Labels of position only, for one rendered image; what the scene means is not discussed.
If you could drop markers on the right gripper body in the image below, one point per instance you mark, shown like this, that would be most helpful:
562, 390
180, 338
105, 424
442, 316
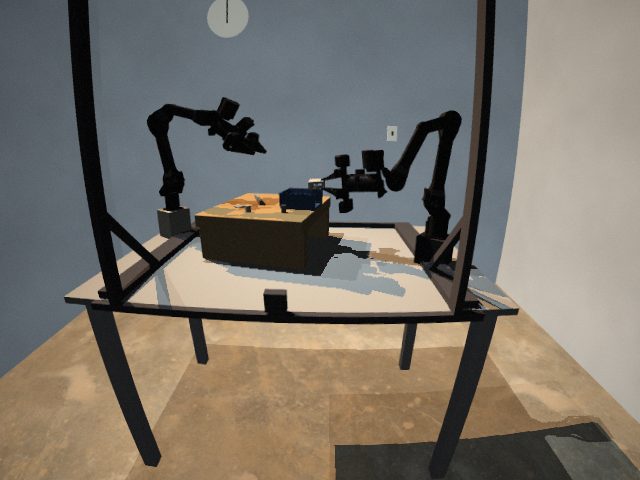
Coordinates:
349, 183

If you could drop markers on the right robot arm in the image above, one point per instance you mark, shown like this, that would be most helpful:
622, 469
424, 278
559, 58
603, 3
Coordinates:
434, 196

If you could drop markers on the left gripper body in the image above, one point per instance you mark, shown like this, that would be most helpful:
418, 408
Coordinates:
230, 139

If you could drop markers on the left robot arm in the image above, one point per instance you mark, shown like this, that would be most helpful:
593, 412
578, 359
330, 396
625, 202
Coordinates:
158, 124

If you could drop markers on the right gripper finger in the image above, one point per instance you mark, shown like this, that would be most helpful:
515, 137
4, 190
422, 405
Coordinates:
332, 176
334, 192

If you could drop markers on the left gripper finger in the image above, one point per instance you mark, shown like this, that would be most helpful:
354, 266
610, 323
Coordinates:
256, 146
241, 147

